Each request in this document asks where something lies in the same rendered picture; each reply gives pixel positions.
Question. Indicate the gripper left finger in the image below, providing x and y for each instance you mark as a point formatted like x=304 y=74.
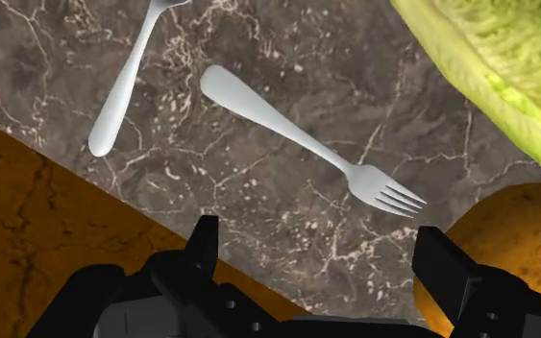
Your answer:
x=190 y=281

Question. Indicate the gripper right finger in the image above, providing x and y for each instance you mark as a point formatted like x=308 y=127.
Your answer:
x=457 y=276

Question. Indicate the brown potato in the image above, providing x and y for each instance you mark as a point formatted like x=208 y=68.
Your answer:
x=518 y=234

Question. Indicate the silver fork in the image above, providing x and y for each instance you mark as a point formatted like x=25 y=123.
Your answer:
x=270 y=117

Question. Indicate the silver spoon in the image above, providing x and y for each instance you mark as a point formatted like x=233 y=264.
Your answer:
x=120 y=93

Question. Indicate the green lettuce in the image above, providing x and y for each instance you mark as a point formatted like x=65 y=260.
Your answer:
x=509 y=61

